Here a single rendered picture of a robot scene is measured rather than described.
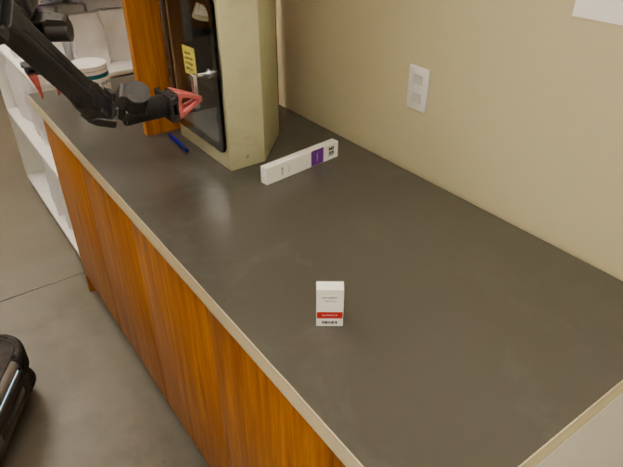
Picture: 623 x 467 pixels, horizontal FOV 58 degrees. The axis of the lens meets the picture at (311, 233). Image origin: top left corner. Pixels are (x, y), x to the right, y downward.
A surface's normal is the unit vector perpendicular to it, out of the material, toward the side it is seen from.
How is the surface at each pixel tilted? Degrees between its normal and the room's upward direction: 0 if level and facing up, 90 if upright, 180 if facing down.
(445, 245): 0
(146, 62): 90
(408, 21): 90
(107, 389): 0
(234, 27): 90
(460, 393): 0
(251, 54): 90
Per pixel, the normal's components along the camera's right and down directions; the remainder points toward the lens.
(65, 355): 0.00, -0.84
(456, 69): -0.81, 0.32
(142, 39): 0.59, 0.44
